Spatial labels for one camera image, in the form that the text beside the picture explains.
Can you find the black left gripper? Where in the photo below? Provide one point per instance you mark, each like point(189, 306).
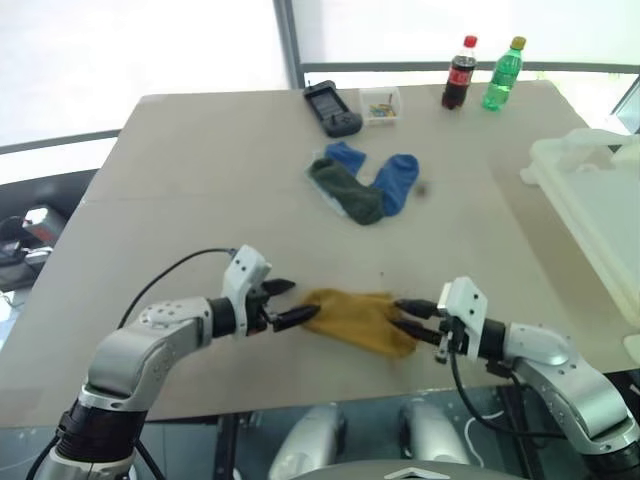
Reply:
point(260, 315)

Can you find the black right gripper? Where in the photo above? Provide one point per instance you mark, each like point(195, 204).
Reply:
point(452, 340)

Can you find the mustard yellow sock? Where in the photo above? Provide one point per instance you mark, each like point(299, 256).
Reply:
point(355, 320)

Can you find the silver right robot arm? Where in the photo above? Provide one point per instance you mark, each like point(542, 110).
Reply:
point(560, 370)

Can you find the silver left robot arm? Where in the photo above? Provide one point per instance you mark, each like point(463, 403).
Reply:
point(135, 350)

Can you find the white plastic tray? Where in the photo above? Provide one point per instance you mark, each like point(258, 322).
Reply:
point(585, 200)

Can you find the clear box with coloured clips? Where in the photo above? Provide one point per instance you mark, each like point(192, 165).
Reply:
point(381, 107)

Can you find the silver rounded robot leg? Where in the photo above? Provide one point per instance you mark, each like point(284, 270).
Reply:
point(310, 440)
point(430, 435)

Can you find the dark green sock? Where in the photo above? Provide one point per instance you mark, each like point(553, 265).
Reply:
point(350, 192)

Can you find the long blue sock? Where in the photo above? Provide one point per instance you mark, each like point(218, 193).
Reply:
point(397, 182)

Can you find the black table leg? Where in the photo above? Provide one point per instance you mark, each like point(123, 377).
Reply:
point(226, 445)
point(520, 425)

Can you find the grey robot torso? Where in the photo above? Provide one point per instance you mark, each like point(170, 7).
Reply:
point(410, 472)

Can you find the blue cloth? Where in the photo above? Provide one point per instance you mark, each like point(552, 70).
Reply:
point(345, 155)

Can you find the black handheld controller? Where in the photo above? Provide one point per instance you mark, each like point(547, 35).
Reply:
point(332, 107)

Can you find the cola bottle with red cap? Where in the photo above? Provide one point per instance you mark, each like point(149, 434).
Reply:
point(459, 77)

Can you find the green bottle with yellow cap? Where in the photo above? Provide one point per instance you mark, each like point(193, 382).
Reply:
point(502, 77)

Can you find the red and white device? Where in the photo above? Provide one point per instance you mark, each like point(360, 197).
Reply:
point(42, 225)

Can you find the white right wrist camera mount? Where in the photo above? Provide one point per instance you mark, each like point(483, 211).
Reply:
point(467, 305)

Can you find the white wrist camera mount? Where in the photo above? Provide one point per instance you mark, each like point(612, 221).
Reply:
point(242, 275)
point(467, 305)

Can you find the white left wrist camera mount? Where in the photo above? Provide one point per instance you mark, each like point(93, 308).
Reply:
point(242, 275)

